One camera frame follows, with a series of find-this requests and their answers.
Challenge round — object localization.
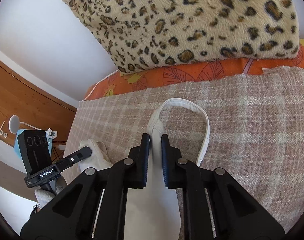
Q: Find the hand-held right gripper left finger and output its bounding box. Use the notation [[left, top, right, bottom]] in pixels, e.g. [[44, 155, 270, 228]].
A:
[[20, 133, 150, 240]]

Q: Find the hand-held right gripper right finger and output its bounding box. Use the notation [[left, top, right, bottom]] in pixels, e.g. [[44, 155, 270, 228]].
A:
[[161, 134, 285, 240]]

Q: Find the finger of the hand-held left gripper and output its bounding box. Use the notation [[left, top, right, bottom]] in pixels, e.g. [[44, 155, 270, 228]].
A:
[[55, 147, 93, 172]]

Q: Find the white camisole top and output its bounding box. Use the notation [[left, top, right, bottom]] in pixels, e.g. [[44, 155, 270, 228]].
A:
[[79, 99, 211, 240]]

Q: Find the person's left hand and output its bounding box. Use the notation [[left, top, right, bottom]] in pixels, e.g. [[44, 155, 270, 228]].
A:
[[35, 176, 67, 209]]

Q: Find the white clip lamp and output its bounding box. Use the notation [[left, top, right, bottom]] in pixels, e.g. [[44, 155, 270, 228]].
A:
[[8, 115, 67, 151]]

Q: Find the wooden door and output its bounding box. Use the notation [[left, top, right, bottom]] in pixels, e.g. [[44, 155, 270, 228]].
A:
[[0, 52, 78, 148]]

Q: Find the beige plaid blanket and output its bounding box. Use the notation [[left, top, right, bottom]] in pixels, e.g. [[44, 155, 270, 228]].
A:
[[64, 66, 304, 233]]

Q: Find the leopard print cushion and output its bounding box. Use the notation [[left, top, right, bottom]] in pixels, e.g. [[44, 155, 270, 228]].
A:
[[51, 0, 300, 74]]

